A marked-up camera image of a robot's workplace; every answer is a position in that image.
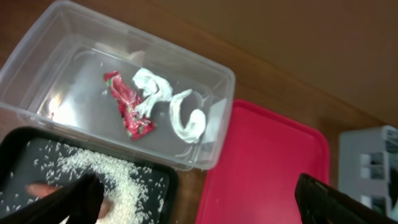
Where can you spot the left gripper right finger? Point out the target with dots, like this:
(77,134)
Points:
(320,204)

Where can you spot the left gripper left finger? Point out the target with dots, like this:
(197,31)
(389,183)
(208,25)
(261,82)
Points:
(79,202)

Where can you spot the orange carrot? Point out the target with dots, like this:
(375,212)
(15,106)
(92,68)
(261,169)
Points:
(43,190)

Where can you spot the white rice pile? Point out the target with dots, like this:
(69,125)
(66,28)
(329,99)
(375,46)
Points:
(137,193)

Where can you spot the red snack wrapper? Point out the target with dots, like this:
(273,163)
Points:
(127,100)

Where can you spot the white tissue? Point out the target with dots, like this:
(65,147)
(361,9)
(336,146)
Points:
(154,89)
(196,124)

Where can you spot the grey dishwasher rack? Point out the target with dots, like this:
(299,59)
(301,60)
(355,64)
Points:
(367,169)

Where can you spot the black plastic tray bin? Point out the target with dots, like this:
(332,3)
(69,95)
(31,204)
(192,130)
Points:
(15,143)

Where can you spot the red serving tray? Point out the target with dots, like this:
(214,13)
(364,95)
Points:
(262,157)

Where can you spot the clear plastic bin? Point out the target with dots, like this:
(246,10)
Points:
(54,79)

